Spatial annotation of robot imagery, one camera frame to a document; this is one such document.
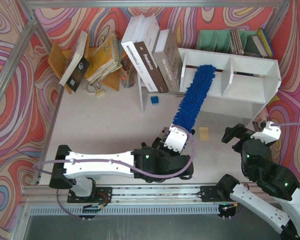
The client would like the blue microfiber duster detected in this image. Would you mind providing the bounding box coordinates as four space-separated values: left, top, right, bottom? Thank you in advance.
172 64 216 133

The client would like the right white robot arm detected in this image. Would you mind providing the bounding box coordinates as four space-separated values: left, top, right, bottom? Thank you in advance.
216 121 300 240

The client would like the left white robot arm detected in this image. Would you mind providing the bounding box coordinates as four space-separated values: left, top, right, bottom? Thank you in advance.
49 142 194 198

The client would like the white wooden bookshelf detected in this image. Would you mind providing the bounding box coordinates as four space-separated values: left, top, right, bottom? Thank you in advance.
179 48 282 126

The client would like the grey black stapler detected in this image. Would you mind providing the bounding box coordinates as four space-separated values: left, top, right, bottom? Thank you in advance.
160 127 169 139

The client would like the yellow sticky note pad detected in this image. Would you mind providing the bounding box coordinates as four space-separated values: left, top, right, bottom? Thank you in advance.
198 126 210 141

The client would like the blue pencil sharpener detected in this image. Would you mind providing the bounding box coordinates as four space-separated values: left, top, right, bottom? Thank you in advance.
150 96 159 106

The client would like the orange pencil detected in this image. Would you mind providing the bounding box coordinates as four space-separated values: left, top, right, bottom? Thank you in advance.
175 94 184 98

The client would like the small white side shelf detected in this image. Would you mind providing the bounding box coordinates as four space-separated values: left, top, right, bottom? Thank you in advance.
137 74 160 115

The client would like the clear cup of pencils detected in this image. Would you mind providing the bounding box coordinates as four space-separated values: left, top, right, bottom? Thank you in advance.
120 56 135 89

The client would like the blue yellow book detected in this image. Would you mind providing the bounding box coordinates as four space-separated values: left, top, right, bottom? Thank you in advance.
255 27 274 59

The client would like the grey Lonely Ones book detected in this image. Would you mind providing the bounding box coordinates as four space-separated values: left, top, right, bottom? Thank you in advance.
153 29 183 93

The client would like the brown Fredonia book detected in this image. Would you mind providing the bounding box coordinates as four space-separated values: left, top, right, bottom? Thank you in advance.
135 14 169 93

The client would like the stack of yellow books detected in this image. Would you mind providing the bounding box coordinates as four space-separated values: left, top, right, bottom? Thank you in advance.
86 32 122 84

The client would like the green desk organizer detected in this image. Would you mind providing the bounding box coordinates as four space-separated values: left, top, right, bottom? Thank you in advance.
195 30 268 58

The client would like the white Mademoiselle book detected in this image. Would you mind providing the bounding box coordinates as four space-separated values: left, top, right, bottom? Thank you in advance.
121 15 157 92

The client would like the black and white book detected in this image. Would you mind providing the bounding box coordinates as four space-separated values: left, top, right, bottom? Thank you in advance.
59 31 90 92

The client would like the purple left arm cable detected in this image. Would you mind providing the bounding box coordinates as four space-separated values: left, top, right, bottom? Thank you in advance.
32 126 197 179

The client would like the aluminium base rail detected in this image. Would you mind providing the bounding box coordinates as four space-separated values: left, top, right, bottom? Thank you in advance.
21 184 233 218

